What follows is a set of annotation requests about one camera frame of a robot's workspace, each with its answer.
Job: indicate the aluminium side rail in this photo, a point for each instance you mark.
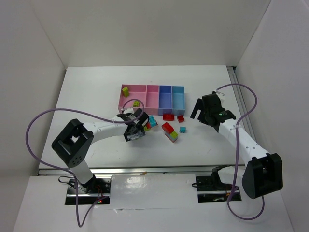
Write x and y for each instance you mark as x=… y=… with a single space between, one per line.
x=238 y=91

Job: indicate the aluminium front rail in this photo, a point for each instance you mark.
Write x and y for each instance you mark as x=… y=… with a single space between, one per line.
x=155 y=170

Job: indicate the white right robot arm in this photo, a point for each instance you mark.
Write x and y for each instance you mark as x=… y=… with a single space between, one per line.
x=263 y=171

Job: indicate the narrow pink container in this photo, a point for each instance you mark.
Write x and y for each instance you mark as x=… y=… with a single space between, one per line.
x=152 y=99

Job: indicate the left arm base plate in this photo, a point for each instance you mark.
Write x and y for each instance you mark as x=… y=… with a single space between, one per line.
x=100 y=191

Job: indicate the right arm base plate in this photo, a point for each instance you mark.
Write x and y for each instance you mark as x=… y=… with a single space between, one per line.
x=209 y=191

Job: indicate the light blue container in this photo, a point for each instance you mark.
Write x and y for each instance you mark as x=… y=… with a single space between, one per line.
x=178 y=100

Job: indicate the green red cyan lego stack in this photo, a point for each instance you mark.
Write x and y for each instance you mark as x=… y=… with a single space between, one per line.
x=150 y=124

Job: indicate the wide red lego brick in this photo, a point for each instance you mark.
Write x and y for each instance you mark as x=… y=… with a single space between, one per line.
x=168 y=117

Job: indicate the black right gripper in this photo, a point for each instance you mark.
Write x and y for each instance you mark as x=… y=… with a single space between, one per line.
x=203 y=112

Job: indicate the dark blue container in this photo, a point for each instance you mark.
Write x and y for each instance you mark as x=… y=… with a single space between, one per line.
x=165 y=100

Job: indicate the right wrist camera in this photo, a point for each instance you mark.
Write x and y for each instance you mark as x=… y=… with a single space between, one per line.
x=220 y=95

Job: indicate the small cyan lego brick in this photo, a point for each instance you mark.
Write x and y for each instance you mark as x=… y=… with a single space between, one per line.
x=182 y=129

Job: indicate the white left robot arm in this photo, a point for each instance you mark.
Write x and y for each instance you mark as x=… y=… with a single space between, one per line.
x=74 y=141

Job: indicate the small red lego brick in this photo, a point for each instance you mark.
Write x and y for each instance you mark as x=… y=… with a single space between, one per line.
x=180 y=119

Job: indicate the yellow-green lego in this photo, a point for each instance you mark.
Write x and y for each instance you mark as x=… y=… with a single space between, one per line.
x=125 y=91

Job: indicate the multicolour lego stack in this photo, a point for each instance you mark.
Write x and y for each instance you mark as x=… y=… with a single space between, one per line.
x=170 y=132

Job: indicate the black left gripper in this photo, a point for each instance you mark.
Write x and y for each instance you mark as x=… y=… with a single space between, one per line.
x=139 y=124

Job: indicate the long green lego brick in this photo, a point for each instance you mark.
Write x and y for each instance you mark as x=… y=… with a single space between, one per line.
x=136 y=104

